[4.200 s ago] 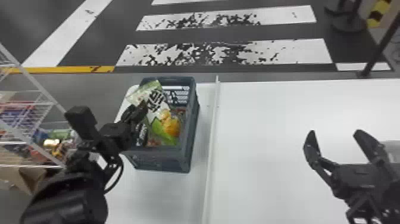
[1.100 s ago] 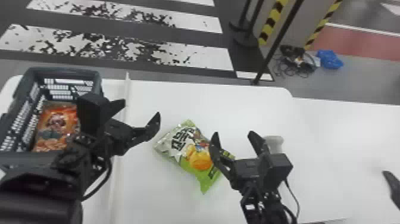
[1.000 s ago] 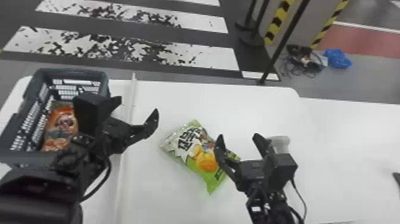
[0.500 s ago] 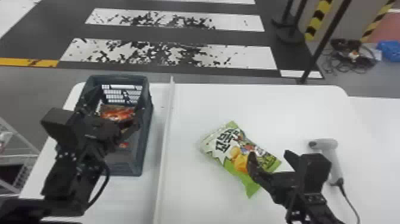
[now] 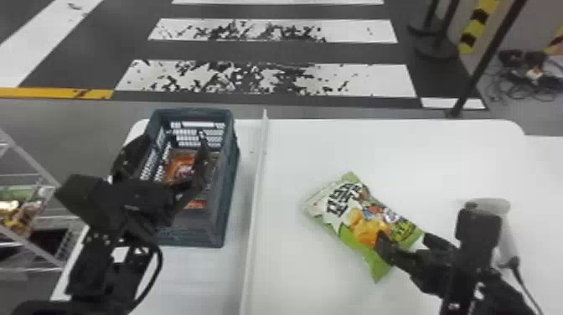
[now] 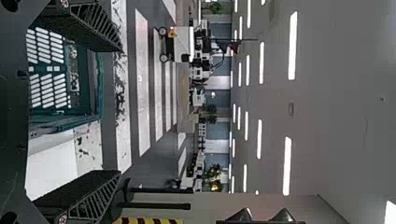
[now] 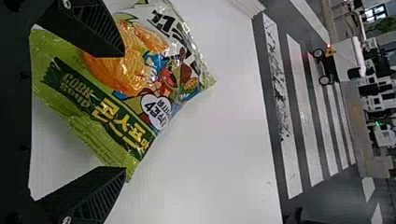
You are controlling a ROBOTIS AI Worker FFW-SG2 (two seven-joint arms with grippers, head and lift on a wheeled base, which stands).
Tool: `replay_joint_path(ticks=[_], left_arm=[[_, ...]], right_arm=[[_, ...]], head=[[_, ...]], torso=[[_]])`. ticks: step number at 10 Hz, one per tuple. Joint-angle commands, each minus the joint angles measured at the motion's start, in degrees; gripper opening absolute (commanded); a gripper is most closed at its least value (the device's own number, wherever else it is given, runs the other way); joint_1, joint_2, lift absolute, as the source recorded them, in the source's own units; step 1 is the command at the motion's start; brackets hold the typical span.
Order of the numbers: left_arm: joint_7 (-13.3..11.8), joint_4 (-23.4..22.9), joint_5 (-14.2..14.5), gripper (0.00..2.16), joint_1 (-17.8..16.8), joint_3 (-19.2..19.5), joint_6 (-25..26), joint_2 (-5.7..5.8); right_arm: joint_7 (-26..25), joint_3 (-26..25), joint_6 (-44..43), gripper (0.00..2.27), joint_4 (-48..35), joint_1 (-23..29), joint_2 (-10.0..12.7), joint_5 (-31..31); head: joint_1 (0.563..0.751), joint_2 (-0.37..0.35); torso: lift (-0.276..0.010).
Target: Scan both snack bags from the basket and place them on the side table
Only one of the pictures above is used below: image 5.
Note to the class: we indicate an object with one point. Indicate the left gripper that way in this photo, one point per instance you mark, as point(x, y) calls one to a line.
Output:
point(141, 202)

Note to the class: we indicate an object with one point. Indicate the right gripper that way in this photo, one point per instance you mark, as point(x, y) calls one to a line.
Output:
point(437, 272)

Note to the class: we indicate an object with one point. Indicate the green snack packet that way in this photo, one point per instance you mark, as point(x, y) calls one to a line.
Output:
point(347, 211)

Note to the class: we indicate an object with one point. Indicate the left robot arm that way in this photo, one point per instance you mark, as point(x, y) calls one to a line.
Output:
point(94, 272)

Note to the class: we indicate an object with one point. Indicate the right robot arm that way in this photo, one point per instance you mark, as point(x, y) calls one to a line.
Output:
point(488, 294)

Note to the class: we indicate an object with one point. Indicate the red snack packet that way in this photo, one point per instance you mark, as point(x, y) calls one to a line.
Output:
point(180, 169)

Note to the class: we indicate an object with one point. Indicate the blue basket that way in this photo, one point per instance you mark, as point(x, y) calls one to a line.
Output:
point(220, 184)

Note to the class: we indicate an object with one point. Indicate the white divider board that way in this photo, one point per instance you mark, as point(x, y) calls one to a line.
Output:
point(257, 184)

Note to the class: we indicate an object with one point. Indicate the black slanted pole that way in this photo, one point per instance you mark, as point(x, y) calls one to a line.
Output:
point(484, 61)

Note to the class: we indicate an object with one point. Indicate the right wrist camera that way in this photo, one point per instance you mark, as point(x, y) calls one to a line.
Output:
point(477, 233)

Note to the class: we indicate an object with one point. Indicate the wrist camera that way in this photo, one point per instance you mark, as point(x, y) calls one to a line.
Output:
point(477, 233)
point(81, 198)

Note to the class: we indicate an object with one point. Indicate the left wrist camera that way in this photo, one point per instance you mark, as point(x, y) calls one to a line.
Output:
point(81, 198)

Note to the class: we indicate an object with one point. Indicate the yellow black striped post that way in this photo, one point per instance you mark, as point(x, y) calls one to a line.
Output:
point(475, 26)
point(555, 41)

